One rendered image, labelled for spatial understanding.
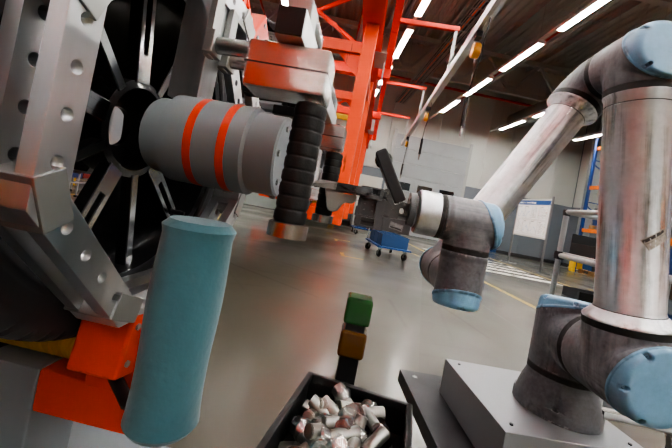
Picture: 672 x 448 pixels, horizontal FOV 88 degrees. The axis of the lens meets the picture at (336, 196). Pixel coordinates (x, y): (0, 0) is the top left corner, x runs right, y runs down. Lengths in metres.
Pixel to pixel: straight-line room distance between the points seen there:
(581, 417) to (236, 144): 0.92
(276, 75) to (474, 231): 0.48
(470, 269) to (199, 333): 0.48
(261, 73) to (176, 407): 0.39
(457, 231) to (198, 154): 0.48
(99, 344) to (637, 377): 0.85
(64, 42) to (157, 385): 0.36
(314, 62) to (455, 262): 0.47
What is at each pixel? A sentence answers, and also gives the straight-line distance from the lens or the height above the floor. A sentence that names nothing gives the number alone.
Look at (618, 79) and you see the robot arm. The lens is 0.90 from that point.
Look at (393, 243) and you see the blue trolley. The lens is 6.06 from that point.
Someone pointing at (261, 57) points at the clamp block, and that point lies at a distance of 0.40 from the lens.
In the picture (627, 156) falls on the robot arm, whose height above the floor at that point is 0.99.
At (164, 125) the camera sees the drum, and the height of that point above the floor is 0.86.
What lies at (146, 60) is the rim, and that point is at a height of 0.96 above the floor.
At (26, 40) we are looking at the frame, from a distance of 0.44.
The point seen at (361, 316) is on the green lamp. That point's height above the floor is 0.64.
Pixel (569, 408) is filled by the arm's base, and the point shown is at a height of 0.45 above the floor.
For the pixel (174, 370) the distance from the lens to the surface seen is 0.48.
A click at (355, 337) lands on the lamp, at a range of 0.56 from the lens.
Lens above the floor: 0.80
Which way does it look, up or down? 1 degrees up
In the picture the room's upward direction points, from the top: 11 degrees clockwise
